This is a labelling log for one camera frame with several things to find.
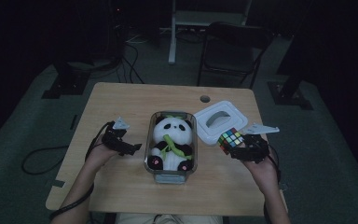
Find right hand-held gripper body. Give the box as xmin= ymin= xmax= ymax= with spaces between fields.
xmin=229 ymin=122 xmax=281 ymax=164

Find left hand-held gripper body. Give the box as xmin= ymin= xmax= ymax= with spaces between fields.
xmin=102 ymin=117 xmax=131 ymax=154

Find multicoloured puzzle cube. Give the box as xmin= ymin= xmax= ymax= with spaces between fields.
xmin=217 ymin=127 xmax=245 ymax=155

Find clear glass container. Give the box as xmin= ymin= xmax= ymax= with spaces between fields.
xmin=143 ymin=110 xmax=199 ymax=185

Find white lid with grey handle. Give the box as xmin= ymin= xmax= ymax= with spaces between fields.
xmin=193 ymin=100 xmax=249 ymax=147

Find panda plush toy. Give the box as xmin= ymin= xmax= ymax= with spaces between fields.
xmin=147 ymin=115 xmax=195 ymax=172

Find person's left hand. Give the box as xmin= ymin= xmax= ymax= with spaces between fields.
xmin=85 ymin=140 xmax=120 ymax=172

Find person's right hand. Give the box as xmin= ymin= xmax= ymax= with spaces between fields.
xmin=242 ymin=151 xmax=280 ymax=194

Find black stand with base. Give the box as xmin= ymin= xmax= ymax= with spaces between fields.
xmin=41 ymin=0 xmax=126 ymax=100
xmin=267 ymin=0 xmax=314 ymax=110

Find black folding chair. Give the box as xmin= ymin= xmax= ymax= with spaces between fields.
xmin=196 ymin=21 xmax=274 ymax=91

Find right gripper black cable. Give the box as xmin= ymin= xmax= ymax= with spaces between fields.
xmin=262 ymin=152 xmax=283 ymax=224

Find black floor cables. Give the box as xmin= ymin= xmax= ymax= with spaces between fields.
xmin=116 ymin=29 xmax=171 ymax=85

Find black looped floor cable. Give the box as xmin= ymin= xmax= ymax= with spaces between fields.
xmin=21 ymin=144 xmax=71 ymax=175

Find white metal desk frame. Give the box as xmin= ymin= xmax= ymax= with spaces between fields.
xmin=167 ymin=0 xmax=254 ymax=65

